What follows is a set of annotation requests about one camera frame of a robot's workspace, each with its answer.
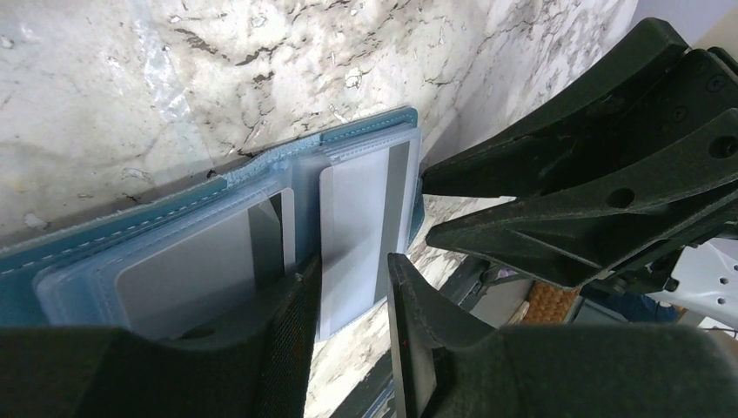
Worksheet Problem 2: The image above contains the woven brown basket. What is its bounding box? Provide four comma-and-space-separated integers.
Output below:
522, 281, 580, 324

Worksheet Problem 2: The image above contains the silver magnetic stripe card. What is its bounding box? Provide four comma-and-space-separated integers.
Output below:
116, 188, 295, 340

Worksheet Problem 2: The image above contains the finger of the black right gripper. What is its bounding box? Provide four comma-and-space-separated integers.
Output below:
426, 109, 737, 288
422, 17, 737, 198

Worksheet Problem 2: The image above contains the blue leather card holder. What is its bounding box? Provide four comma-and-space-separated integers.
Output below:
1, 107, 422, 330

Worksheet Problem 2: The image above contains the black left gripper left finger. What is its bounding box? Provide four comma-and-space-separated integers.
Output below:
1, 256, 322, 417

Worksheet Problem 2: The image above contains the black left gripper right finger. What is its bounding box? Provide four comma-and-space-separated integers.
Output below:
387, 253, 737, 417

